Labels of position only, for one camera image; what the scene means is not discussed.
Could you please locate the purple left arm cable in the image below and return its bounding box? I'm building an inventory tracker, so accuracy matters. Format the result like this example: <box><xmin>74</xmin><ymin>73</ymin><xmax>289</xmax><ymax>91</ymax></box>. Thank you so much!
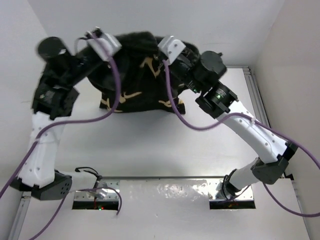
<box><xmin>0</xmin><ymin>31</ymin><xmax>123</xmax><ymax>240</ymax></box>

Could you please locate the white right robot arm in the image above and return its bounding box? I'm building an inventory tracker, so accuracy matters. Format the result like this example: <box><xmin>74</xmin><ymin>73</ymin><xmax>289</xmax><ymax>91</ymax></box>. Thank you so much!
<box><xmin>168</xmin><ymin>49</ymin><xmax>298</xmax><ymax>198</ymax></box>

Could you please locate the metal base plate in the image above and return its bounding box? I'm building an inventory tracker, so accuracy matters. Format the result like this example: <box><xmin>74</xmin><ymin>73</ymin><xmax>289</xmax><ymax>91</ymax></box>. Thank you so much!
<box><xmin>207</xmin><ymin>178</ymin><xmax>254</xmax><ymax>202</ymax></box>
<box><xmin>73</xmin><ymin>180</ymin><xmax>120</xmax><ymax>202</ymax></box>

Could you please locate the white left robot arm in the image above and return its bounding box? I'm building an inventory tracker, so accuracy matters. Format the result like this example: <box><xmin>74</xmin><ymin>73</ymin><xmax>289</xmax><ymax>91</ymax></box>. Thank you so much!
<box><xmin>5</xmin><ymin>34</ymin><xmax>113</xmax><ymax>201</ymax></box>

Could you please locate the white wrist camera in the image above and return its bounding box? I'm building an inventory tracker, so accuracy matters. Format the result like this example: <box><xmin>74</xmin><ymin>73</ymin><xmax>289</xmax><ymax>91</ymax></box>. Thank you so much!
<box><xmin>157</xmin><ymin>35</ymin><xmax>186</xmax><ymax>65</ymax></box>
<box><xmin>85</xmin><ymin>27</ymin><xmax>122</xmax><ymax>62</ymax></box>

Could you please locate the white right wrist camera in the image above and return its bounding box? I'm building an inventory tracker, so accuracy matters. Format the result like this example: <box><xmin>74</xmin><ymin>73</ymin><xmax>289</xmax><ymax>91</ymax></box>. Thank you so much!
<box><xmin>157</xmin><ymin>35</ymin><xmax>186</xmax><ymax>65</ymax></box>

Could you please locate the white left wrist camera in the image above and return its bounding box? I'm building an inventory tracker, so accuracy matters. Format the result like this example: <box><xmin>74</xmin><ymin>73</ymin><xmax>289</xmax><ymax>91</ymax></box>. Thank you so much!
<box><xmin>85</xmin><ymin>27</ymin><xmax>122</xmax><ymax>62</ymax></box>

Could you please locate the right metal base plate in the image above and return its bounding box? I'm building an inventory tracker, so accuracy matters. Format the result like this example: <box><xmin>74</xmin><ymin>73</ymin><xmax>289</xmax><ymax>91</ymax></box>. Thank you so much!
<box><xmin>207</xmin><ymin>178</ymin><xmax>254</xmax><ymax>202</ymax></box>

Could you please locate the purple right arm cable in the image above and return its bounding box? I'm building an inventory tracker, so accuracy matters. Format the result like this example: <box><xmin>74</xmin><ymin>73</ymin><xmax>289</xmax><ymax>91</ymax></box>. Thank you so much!
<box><xmin>162</xmin><ymin>58</ymin><xmax>320</xmax><ymax>218</ymax></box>

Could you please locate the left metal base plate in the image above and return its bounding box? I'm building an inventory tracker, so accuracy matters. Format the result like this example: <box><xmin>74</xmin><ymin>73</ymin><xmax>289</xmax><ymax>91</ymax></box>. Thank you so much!
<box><xmin>73</xmin><ymin>180</ymin><xmax>120</xmax><ymax>202</ymax></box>

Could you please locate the black pillowcase with beige flowers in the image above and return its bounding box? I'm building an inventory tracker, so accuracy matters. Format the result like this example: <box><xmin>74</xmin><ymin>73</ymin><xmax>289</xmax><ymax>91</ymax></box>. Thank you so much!
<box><xmin>87</xmin><ymin>31</ymin><xmax>188</xmax><ymax>115</ymax></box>

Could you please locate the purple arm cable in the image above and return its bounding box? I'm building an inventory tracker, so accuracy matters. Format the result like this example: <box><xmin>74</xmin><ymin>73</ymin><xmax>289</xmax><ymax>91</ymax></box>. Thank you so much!
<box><xmin>162</xmin><ymin>58</ymin><xmax>320</xmax><ymax>218</ymax></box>
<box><xmin>0</xmin><ymin>31</ymin><xmax>123</xmax><ymax>240</ymax></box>

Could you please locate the white front cover board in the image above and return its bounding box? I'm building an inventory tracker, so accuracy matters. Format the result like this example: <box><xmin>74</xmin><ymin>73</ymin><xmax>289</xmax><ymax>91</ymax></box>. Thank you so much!
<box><xmin>19</xmin><ymin>180</ymin><xmax>309</xmax><ymax>240</ymax></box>

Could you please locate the aluminium rail right side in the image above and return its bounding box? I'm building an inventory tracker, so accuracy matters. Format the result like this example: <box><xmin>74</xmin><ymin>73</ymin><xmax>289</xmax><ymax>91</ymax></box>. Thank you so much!
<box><xmin>242</xmin><ymin>67</ymin><xmax>270</xmax><ymax>127</ymax></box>

